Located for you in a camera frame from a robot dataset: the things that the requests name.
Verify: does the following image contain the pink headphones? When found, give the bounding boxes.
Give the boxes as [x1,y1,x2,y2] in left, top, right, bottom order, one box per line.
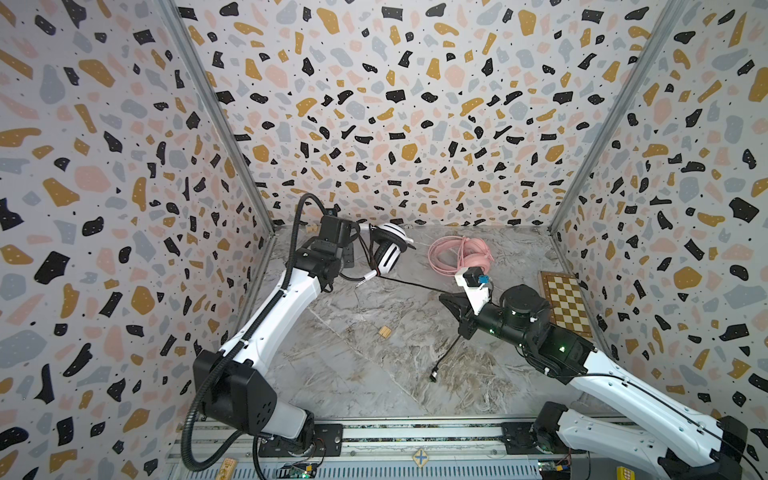
[427,236,494,276]

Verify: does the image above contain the black headphone cable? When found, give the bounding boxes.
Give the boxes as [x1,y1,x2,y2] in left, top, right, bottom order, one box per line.
[335,263,469,383]

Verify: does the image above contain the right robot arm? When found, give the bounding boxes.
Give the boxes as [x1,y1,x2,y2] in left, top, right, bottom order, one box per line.
[439,285,749,479]

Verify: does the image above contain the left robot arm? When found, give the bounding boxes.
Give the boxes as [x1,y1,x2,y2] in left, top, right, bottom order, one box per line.
[188,215,360,443]

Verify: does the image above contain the wooden chessboard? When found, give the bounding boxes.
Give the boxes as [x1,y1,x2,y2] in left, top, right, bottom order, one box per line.
[539,271,594,340]

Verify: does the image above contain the yellow block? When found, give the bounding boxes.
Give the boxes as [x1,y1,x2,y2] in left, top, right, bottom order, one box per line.
[616,466,636,480]

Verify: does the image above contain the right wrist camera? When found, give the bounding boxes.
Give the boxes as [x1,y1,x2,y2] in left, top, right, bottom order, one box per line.
[454,266,491,315]

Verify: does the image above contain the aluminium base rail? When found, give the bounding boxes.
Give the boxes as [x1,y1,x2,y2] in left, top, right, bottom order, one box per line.
[165,416,657,479]

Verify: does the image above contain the black corrugated cable conduit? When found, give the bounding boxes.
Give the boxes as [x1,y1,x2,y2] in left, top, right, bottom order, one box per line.
[179,192,328,472]

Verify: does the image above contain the wooden tile on rail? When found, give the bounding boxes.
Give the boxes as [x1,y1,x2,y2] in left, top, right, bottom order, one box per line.
[412,448,429,468]

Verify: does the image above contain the wooden block at rail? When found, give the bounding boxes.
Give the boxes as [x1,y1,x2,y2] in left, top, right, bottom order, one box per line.
[215,458,238,480]

